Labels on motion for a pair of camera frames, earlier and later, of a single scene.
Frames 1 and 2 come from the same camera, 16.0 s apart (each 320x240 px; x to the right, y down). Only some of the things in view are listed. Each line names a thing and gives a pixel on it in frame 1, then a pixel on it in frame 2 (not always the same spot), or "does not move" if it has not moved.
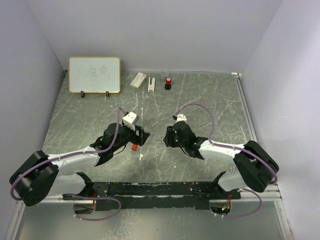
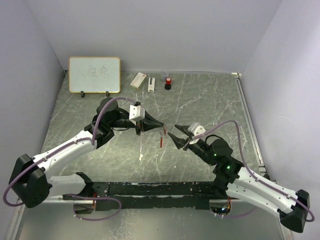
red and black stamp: [168, 85] does not move
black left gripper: [141, 139] → [150, 123]
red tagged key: [134, 147] → [161, 141]
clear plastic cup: [164, 73] does not move
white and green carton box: [138, 81] does not move
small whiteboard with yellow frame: [94, 75] does not move
